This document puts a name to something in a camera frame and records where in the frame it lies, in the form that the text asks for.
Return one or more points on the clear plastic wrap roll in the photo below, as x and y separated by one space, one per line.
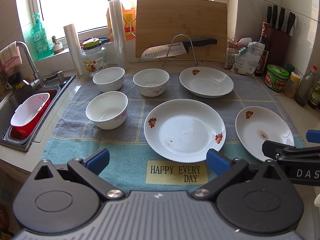
116 17

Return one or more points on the green lid sauce jar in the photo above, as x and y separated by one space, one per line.
276 77

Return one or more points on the large white floral plate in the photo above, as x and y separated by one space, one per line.
183 130

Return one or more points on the yellow cap spice jar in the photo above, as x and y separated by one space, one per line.
292 85

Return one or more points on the dark soy sauce bottle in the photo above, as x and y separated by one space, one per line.
263 40

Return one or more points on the steel sink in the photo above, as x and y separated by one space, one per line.
17 97

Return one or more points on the green dish soap bottle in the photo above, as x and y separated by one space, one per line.
43 45

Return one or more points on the white bowl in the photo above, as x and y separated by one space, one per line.
151 82
109 79
108 110

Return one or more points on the red white drain basket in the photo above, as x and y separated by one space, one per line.
28 114

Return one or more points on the white plastic bag roll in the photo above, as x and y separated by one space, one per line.
74 49

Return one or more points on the small green cap bottle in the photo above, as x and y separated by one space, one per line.
290 68

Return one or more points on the green label condiment bottle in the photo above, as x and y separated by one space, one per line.
314 99

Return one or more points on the red white seasoning bag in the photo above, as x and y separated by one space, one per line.
233 48

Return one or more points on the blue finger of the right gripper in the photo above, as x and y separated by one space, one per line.
275 149
313 136

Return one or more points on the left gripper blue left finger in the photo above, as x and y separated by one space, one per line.
86 172

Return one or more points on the blue grey checked cloth mat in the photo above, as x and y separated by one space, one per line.
133 164

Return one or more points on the bamboo cutting board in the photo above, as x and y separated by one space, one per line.
158 21

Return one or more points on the black handled santoku knife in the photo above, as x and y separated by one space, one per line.
159 52

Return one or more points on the clear glass oil bottle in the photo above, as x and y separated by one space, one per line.
306 87

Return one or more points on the pink checked dish cloth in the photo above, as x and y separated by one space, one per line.
10 57

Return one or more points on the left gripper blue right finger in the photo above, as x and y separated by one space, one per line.
229 172

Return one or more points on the small potted plant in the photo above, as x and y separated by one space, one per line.
57 46

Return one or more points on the metal kitchen faucet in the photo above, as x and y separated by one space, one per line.
38 82

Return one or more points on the dark red knife block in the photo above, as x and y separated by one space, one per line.
278 40

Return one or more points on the metal wire board stand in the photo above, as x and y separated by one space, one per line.
176 48

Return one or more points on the white floral plate back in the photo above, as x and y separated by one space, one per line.
206 82

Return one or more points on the orange juice bottle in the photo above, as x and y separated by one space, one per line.
128 8

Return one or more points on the glass jar with yellow lid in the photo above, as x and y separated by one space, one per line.
94 56

